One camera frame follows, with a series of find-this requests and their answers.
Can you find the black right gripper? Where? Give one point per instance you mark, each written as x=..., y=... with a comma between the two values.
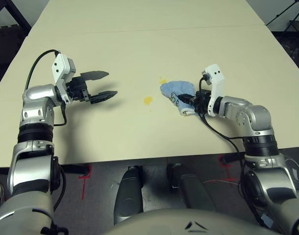
x=202, y=100

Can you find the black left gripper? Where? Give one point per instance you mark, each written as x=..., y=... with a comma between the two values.
x=78, y=89

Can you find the light blue rag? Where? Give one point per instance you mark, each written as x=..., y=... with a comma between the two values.
x=174, y=86

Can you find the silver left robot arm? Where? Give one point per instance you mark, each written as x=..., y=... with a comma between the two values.
x=36, y=95

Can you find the small yellow liquid smear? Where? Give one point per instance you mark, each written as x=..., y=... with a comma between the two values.
x=162, y=79

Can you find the round yellow liquid spill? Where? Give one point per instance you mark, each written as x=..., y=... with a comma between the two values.
x=147, y=100

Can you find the grey right robot leg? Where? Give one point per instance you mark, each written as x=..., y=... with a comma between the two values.
x=193, y=191

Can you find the grey robot leg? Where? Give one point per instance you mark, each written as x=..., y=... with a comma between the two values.
x=127, y=195
x=193, y=191

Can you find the black foam floor mat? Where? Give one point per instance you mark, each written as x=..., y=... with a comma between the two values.
x=5, y=44

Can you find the grey left robot leg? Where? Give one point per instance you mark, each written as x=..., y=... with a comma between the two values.
x=127, y=195

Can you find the beige robot torso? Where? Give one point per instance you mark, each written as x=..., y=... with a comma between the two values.
x=164, y=222

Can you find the black tripod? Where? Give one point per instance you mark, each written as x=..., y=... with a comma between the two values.
x=284, y=12

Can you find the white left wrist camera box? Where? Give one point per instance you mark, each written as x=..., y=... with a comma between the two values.
x=60, y=66

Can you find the black metal frame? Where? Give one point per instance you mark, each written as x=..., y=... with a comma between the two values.
x=22, y=18

